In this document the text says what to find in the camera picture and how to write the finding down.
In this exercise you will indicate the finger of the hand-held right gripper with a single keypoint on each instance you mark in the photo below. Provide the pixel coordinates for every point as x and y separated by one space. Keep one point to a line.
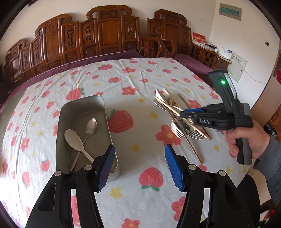
193 110
188 115

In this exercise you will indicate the person's black clothing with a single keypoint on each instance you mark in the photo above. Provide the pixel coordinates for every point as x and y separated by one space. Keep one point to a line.
252 197

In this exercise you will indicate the long carved wooden sofa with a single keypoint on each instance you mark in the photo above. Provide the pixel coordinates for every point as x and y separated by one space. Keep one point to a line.
109 32

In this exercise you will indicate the person's right forearm grey sleeve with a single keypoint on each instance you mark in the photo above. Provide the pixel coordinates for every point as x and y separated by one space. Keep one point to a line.
274 171

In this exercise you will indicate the white flat box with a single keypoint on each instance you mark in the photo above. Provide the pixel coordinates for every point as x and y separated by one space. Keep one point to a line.
210 46

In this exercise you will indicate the short purple sofa cushion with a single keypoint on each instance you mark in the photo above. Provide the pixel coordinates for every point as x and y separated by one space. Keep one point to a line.
193 63

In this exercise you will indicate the metal fork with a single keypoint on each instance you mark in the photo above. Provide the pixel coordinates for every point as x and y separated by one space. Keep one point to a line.
194 134

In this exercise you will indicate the white wall distribution box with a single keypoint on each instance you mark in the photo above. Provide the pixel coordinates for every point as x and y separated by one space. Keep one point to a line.
238 66

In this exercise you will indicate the short carved wooden sofa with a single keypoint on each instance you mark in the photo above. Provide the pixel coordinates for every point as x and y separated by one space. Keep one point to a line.
173 35

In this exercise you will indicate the red card box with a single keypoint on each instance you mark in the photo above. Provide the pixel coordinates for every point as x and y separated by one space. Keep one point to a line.
198 39

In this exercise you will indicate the wooden side table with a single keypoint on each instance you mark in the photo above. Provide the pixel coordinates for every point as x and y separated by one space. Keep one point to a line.
224 63

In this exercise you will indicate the dark brown chopstick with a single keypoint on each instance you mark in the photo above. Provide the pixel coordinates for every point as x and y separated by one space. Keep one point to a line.
193 151
182 101

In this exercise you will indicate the grey metal tray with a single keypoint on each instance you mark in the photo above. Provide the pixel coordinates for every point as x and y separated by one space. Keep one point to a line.
76 116

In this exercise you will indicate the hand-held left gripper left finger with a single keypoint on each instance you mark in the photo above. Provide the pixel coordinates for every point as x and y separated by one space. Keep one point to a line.
106 168

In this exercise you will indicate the grey wall breaker panel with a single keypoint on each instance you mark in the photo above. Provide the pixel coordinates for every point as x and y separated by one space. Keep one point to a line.
230 11

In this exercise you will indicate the person's right hand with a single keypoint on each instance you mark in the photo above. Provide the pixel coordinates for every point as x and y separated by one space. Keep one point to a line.
260 140

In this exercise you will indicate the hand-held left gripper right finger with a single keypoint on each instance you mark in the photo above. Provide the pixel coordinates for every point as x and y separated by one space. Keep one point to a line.
174 171

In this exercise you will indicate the long purple sofa cushion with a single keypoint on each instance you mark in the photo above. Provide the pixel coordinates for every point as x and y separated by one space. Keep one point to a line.
87 60

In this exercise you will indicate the light wooden chopstick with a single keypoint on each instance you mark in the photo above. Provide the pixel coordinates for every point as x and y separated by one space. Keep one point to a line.
166 106

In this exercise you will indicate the white box with blue label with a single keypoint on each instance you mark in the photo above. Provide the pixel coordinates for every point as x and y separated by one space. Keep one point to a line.
225 53

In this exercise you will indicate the white plastic fork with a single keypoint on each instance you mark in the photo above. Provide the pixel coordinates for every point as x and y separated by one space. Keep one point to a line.
175 129

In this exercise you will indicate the strawberry flower printed tablecloth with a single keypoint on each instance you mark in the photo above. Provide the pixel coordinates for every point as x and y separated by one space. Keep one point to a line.
136 122

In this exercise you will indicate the metal spoon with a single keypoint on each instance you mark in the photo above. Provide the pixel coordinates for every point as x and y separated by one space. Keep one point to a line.
158 104
91 127

